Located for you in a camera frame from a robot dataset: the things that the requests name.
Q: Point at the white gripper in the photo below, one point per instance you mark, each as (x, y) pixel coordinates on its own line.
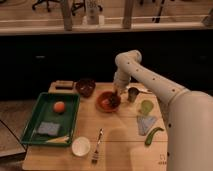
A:
(121, 81)

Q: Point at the dark purple grapes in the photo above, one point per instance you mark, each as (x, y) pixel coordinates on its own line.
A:
(113, 101)

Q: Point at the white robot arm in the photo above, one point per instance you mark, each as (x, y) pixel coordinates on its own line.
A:
(190, 123)

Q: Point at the red bowl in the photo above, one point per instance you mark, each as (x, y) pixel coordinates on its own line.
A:
(102, 102)

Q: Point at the dark brown bowl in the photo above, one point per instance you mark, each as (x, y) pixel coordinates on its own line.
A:
(85, 87)

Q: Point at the white spoon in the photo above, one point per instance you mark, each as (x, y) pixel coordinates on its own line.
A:
(141, 90)

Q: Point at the metal cup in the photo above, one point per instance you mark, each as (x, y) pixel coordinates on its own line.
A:
(132, 94)

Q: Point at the green plastic cup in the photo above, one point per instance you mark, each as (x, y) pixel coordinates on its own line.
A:
(146, 107)

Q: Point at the blue folded cloth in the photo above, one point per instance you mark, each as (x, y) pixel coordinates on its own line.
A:
(145, 124)

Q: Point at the brown wooden block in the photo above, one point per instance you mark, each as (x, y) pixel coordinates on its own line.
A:
(60, 84)

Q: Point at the green chili pepper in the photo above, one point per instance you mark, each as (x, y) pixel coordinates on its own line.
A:
(150, 136)

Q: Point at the orange fruit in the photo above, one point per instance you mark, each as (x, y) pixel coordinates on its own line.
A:
(59, 107)

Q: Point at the metal fork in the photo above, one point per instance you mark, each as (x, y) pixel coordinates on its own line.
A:
(95, 155)

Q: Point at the cream banana piece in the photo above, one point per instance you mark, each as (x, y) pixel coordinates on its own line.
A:
(62, 139)

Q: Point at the green plastic tray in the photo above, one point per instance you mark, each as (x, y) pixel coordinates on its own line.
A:
(43, 112)

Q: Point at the blue sponge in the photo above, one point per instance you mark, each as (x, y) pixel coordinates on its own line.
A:
(48, 128)

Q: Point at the office chair base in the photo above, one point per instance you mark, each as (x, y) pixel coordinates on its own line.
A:
(47, 2)

